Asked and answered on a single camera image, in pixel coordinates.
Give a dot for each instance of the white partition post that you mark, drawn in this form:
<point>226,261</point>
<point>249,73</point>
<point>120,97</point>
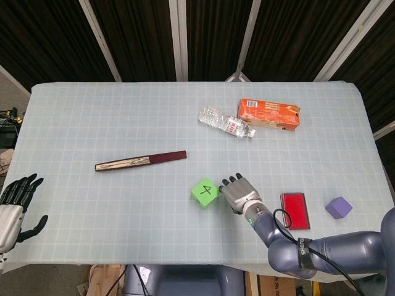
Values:
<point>348,40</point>
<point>247,37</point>
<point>182,37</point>
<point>100,37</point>

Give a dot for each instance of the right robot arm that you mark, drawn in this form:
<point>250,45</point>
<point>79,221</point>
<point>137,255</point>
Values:
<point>339,246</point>

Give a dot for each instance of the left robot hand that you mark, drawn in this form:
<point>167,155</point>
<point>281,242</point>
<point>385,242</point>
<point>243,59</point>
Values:
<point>10,222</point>

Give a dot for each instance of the brown cardboard box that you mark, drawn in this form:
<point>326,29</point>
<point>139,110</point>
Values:
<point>274,286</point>

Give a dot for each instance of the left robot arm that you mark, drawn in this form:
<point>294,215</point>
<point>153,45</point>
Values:
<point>2,262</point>

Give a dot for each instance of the green cube with handwritten numbers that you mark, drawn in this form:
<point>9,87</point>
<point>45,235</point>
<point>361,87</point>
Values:
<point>205,191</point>

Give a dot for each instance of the clear plastic water bottle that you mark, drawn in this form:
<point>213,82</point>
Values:
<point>216,118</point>

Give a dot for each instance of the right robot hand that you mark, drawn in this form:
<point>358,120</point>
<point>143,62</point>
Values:
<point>242,192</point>

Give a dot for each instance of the light blue grid table cloth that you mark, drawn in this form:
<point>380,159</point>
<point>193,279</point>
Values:
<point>123,216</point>

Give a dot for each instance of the purple cube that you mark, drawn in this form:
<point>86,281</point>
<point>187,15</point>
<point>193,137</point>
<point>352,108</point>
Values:
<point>339,208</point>

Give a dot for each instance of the orange cardboard box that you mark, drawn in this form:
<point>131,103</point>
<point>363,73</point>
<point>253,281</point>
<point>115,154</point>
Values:
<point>268,112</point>

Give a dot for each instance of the grey robot torso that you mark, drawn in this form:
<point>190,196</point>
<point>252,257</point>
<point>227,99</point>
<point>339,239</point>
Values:
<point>185,280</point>

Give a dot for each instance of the light wooden frame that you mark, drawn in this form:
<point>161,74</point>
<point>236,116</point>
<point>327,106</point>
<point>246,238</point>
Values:
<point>102,280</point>

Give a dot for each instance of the folded dark red hand fan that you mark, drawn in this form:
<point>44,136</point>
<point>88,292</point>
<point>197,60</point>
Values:
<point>166,156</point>

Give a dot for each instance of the flat red case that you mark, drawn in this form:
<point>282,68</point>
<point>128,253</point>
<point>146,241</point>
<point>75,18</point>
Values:
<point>294,211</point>

